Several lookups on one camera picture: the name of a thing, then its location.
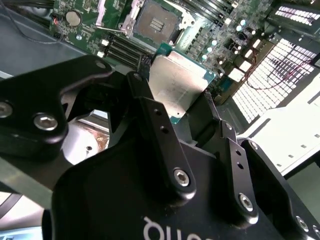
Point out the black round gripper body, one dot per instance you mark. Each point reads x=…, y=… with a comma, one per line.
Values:
x=112, y=200

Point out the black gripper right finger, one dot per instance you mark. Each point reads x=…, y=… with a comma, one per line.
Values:
x=236, y=175

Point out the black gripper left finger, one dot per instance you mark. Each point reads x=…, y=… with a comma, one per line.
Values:
x=30, y=100

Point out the silver square CPU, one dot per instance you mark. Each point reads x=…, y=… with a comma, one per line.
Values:
x=177, y=80

